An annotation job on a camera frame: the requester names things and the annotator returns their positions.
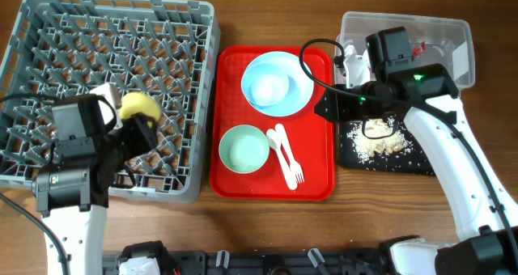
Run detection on yellow cup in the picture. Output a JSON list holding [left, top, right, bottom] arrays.
[[118, 92, 162, 123]]

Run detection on white napkin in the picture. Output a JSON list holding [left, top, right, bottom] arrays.
[[345, 44, 371, 88]]

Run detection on food scraps rice and nuts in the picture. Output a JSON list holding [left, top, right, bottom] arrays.
[[346, 117, 414, 163]]

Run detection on red snack wrapper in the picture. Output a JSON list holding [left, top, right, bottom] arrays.
[[412, 41, 426, 58]]

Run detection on light blue bowl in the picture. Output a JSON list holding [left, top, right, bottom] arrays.
[[240, 62, 289, 107]]

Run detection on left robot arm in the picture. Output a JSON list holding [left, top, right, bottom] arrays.
[[32, 92, 162, 274]]

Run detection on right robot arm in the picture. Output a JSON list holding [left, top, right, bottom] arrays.
[[315, 64, 517, 274]]

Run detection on grey dishwasher rack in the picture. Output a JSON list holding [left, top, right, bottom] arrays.
[[1, 0, 221, 203]]

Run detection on black tray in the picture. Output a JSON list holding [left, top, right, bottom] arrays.
[[337, 121, 435, 176]]

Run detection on clear plastic bin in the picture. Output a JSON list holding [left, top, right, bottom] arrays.
[[333, 11, 475, 90]]

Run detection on large light blue plate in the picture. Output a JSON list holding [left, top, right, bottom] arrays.
[[246, 51, 314, 117]]

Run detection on white plastic fork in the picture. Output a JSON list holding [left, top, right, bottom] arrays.
[[274, 124, 304, 184]]

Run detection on green saucer plate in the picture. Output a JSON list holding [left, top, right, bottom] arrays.
[[219, 125, 270, 174]]

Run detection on white plastic spoon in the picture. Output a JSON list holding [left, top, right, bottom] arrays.
[[266, 129, 298, 190]]

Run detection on red plastic tray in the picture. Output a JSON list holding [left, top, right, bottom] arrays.
[[210, 45, 335, 201]]

